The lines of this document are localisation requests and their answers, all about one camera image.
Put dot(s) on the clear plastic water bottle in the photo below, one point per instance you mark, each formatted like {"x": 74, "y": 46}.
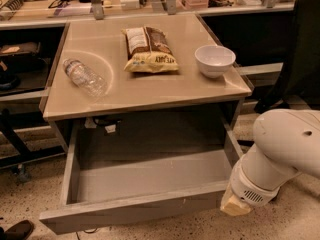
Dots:
{"x": 85, "y": 78}

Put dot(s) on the dark shoe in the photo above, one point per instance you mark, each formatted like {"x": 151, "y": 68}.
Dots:
{"x": 19, "y": 231}

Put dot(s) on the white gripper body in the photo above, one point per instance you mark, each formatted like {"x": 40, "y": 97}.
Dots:
{"x": 248, "y": 188}

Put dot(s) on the black desk leg frame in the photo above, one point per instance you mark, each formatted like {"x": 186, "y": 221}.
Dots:
{"x": 8, "y": 123}

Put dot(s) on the white bowl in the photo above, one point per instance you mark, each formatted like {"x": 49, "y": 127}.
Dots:
{"x": 213, "y": 60}

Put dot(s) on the grey top drawer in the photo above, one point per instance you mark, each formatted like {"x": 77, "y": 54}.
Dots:
{"x": 156, "y": 164}

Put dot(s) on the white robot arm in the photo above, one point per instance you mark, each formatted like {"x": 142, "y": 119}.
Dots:
{"x": 286, "y": 144}

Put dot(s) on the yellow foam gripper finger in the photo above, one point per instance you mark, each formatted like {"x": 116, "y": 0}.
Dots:
{"x": 232, "y": 205}

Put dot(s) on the yellow brown chip bag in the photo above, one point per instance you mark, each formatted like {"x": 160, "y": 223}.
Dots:
{"x": 148, "y": 51}

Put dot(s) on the long background workbench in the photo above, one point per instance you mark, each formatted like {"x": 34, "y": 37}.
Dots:
{"x": 35, "y": 13}

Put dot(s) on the black soldering coil stand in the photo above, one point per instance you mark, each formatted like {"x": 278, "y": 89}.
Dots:
{"x": 8, "y": 10}

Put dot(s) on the grey drawer cabinet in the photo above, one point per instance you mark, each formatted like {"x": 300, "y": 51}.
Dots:
{"x": 101, "y": 45}

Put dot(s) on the black office chair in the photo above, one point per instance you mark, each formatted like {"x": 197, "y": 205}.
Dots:
{"x": 299, "y": 79}

